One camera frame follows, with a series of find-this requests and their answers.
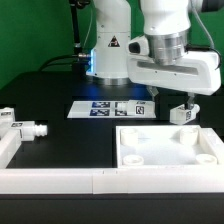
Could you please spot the white marker sheet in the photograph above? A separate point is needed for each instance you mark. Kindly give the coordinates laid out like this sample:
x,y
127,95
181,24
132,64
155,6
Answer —
x,y
97,109

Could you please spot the black vertical pole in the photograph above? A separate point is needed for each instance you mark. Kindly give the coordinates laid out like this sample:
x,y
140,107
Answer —
x,y
76,67

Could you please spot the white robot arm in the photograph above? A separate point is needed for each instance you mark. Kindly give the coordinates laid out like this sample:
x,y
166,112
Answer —
x,y
162,56

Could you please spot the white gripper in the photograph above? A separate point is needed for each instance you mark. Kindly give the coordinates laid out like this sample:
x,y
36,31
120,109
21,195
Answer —
x,y
197,72

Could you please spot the white square table top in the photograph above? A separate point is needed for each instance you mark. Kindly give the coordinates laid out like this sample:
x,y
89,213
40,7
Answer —
x,y
145,146

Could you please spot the white U-shaped fence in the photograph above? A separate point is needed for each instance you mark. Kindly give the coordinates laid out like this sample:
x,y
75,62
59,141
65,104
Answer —
x,y
128,180

